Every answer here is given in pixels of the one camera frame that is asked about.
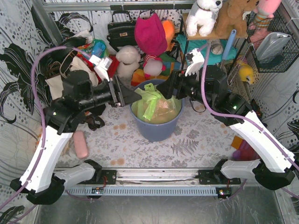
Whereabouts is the green plastic trash bag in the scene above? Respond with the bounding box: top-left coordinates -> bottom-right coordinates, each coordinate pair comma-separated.
131,83 -> 182,124

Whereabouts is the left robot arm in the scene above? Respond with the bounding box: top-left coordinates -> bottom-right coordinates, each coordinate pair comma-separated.
10,70 -> 142,205

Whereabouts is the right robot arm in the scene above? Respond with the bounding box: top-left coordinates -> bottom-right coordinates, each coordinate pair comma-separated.
157,65 -> 299,190

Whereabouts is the rainbow striped bag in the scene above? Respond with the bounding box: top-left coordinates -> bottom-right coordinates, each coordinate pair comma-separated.
130,53 -> 181,86

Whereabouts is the brown patterned bag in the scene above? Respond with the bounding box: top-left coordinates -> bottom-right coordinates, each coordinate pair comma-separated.
84,112 -> 105,131

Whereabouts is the blue-grey trash bin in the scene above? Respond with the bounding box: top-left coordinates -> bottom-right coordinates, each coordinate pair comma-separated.
130,79 -> 185,142

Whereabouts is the white canvas tote bag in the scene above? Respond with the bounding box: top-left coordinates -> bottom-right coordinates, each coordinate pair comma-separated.
44,56 -> 99,100

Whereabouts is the magenta fabric bag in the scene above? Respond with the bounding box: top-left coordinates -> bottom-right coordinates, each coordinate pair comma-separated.
135,13 -> 167,56

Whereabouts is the red cloth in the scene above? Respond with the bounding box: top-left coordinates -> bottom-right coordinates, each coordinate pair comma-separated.
81,55 -> 120,78

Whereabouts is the cream plush lamb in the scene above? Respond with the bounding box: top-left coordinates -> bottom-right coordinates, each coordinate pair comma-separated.
116,45 -> 141,78

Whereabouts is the teal folded cloth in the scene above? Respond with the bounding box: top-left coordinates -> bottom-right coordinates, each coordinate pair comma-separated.
175,34 -> 238,68

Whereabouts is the colourful printed cloth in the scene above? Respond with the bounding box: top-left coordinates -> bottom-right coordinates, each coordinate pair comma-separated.
79,39 -> 109,58

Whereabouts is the orange plush toy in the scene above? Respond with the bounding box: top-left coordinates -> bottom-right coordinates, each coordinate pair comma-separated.
162,20 -> 175,51

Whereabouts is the pink soft toy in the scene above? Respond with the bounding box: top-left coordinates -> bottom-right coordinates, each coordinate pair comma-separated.
73,131 -> 89,159

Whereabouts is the yellow plush duck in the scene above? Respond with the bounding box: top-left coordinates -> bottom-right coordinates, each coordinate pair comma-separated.
237,57 -> 254,84

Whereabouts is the black leather handbag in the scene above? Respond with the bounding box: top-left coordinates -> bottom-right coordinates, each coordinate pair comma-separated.
107,10 -> 137,52

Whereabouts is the blue floor mop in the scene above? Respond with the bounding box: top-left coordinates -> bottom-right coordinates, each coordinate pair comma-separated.
220,29 -> 236,68

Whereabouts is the white husky plush dog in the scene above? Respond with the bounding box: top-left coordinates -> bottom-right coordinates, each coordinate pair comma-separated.
186,0 -> 222,37

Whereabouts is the brown teddy bear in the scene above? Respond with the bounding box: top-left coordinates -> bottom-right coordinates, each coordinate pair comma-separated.
215,0 -> 259,37

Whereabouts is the silver foil pouch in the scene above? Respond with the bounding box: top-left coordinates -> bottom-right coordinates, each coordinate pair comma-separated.
256,32 -> 292,61

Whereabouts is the pink plush toy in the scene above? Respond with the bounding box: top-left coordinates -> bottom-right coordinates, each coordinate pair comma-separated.
253,0 -> 281,23

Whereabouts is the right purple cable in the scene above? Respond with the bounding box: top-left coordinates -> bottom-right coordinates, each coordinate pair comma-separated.
197,44 -> 299,200

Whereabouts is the purple cable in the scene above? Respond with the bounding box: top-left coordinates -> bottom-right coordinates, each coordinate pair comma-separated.
197,44 -> 299,200
0,46 -> 93,221

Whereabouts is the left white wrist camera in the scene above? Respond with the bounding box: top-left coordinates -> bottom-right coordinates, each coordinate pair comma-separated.
89,55 -> 112,82

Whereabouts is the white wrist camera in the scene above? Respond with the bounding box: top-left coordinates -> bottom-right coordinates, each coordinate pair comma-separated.
185,48 -> 205,77
89,55 -> 112,82

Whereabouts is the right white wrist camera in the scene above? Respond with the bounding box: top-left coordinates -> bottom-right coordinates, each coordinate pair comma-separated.
185,48 -> 205,77

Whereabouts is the metal base rail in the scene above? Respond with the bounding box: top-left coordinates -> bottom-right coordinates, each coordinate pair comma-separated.
56,167 -> 257,186

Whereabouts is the black wire basket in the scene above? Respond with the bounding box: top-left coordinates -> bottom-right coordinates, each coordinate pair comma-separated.
247,11 -> 299,73

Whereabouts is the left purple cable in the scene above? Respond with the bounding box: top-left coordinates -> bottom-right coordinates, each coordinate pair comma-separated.
0,46 -> 93,221

